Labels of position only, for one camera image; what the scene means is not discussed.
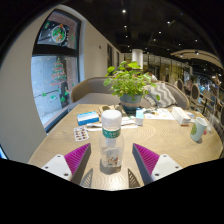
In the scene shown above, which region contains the group of ceiling lights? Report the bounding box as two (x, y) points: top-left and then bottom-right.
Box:
(119, 8), (201, 56)

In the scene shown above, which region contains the pill blister pack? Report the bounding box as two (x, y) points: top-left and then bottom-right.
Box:
(73, 125), (90, 143)

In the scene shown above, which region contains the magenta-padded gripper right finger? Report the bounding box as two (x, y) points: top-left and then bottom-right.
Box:
(131, 142), (183, 186)

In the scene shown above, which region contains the printed paper menu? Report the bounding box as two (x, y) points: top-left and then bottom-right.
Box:
(143, 107), (176, 121)

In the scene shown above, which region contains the small light blue box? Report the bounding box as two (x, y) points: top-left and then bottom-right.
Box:
(134, 108), (145, 127)

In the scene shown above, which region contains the grey curved sofa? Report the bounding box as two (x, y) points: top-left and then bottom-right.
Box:
(68, 77), (190, 113)

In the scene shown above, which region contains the green potted plant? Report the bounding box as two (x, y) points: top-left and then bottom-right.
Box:
(103, 60), (161, 114)

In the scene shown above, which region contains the blue and white flat box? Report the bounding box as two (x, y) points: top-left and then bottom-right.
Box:
(76, 110), (100, 127)

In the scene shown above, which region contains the window with festive decals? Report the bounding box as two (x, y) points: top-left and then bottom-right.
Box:
(30, 9), (83, 133)

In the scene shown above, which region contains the group of dining chairs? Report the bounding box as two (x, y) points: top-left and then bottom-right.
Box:
(174, 78), (224, 134)

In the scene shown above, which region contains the white mug with green print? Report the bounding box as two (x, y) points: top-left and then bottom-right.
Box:
(189, 116), (209, 144)

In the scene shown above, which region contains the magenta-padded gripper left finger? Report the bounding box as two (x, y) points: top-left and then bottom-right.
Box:
(41, 142), (92, 186)

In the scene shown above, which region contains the clear plastic water bottle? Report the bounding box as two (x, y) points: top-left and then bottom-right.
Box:
(98, 109), (125, 169)

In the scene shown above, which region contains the grey white chevron cushion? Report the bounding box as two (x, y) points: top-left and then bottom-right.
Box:
(143, 82), (178, 108)

